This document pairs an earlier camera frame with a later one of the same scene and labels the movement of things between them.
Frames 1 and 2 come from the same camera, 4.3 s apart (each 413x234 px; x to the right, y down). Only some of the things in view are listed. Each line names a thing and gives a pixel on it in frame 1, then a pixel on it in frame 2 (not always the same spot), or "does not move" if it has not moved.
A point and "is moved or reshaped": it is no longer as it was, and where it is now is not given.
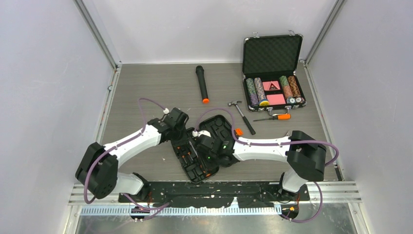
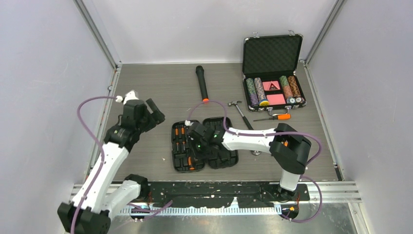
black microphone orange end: [200, 72] does not move
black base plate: [215, 194] does not move
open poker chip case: [269, 65] does not move
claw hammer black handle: [234, 102] does not move
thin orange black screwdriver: [189, 153] is moved or reshaped
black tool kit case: [186, 147] is moved or reshaped
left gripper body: [180, 138] to [144, 124]
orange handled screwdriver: [282, 117] does not move
